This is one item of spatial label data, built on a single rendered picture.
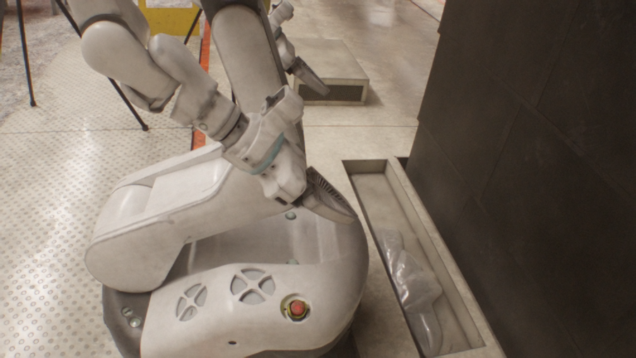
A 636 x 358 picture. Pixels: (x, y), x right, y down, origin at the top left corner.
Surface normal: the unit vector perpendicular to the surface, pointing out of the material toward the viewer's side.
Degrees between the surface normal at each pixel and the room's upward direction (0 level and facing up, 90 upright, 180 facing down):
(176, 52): 39
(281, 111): 89
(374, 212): 0
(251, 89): 90
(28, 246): 0
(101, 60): 95
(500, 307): 90
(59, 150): 0
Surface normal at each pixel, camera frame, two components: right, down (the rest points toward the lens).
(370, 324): 0.11, -0.78
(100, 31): 0.07, 0.19
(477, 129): -0.97, 0.04
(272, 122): 0.25, 0.47
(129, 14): 0.96, -0.25
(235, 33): 0.08, 0.62
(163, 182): -0.28, -0.74
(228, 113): 0.62, -0.05
